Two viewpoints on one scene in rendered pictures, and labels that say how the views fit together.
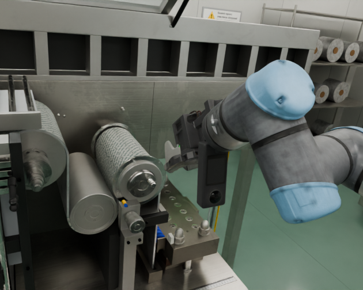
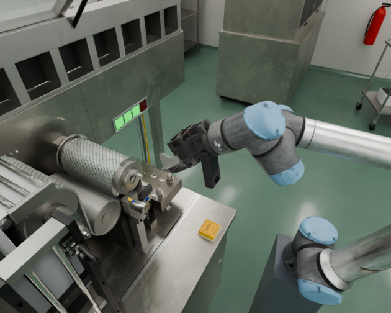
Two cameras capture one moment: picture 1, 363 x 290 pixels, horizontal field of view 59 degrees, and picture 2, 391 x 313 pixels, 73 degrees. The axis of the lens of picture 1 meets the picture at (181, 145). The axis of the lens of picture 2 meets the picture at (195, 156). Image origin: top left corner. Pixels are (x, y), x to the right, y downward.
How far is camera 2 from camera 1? 0.33 m
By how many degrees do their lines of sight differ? 33
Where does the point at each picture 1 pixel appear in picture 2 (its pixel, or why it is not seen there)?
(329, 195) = (301, 166)
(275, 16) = not seen: outside the picture
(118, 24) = (25, 45)
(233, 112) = (238, 140)
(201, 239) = (172, 186)
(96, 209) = (108, 213)
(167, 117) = (99, 107)
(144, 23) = (49, 34)
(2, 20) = not seen: outside the picture
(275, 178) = (274, 169)
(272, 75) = (268, 119)
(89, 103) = (33, 130)
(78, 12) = not seen: outside the picture
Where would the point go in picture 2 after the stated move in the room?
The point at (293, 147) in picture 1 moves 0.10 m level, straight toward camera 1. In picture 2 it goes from (282, 151) to (308, 187)
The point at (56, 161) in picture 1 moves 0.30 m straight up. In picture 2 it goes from (71, 203) to (21, 102)
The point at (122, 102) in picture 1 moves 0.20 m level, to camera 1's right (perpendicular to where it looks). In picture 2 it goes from (60, 113) to (114, 99)
